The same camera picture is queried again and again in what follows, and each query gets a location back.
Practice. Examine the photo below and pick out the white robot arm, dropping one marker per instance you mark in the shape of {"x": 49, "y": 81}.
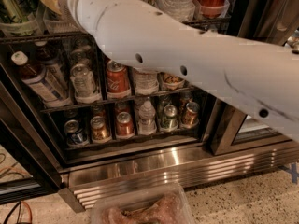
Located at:
{"x": 259, "y": 79}

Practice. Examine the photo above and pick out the green can top shelf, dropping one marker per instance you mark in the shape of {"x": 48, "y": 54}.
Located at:
{"x": 17, "y": 16}

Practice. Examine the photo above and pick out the green can shelf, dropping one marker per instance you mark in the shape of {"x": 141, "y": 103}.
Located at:
{"x": 169, "y": 118}
{"x": 17, "y": 16}

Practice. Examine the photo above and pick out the silver can middle shelf front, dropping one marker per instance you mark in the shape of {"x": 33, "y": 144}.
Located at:
{"x": 86, "y": 90}

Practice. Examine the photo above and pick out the red coca cola can front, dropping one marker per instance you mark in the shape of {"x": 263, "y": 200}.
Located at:
{"x": 118, "y": 84}

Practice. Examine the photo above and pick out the clear water bottle top shelf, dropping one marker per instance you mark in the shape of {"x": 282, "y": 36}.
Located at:
{"x": 180, "y": 10}

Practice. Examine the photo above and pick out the water bottle middle shelf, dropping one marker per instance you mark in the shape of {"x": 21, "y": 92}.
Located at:
{"x": 145, "y": 82}

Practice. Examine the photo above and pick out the blue can bottom shelf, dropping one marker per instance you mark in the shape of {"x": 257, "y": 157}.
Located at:
{"x": 75, "y": 135}

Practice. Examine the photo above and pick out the gold can bottom shelf left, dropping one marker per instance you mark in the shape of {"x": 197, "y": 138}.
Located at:
{"x": 99, "y": 130}

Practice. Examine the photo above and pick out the gold can shelf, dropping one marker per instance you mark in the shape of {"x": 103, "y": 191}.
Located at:
{"x": 170, "y": 82}
{"x": 99, "y": 130}
{"x": 189, "y": 117}

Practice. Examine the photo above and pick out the gold can middle shelf front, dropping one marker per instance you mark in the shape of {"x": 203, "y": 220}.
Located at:
{"x": 170, "y": 82}

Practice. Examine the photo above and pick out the red can bottom shelf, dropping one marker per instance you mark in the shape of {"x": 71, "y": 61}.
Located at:
{"x": 124, "y": 125}

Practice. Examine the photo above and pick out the water bottle bottom shelf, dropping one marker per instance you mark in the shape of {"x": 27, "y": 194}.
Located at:
{"x": 146, "y": 122}

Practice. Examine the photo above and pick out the green can bottom shelf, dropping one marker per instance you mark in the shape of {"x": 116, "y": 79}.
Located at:
{"x": 169, "y": 118}

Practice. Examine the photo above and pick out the gold can bottom shelf right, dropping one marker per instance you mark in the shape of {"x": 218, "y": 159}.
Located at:
{"x": 189, "y": 117}

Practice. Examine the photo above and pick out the fridge sliding glass door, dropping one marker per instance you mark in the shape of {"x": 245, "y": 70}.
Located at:
{"x": 271, "y": 21}

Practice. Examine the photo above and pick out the stainless fridge base grille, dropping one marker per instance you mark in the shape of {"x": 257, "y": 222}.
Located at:
{"x": 189, "y": 165}

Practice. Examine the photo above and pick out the iced tea bottle rear left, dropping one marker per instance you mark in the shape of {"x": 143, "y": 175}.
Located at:
{"x": 51, "y": 57}

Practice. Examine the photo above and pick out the iced tea bottle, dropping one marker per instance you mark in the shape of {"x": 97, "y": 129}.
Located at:
{"x": 39, "y": 78}
{"x": 51, "y": 57}

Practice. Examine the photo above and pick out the iced tea bottle front left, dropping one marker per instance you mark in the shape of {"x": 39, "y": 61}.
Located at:
{"x": 39, "y": 78}

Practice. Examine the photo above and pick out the clear plastic container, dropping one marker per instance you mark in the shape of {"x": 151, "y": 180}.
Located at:
{"x": 165, "y": 204}

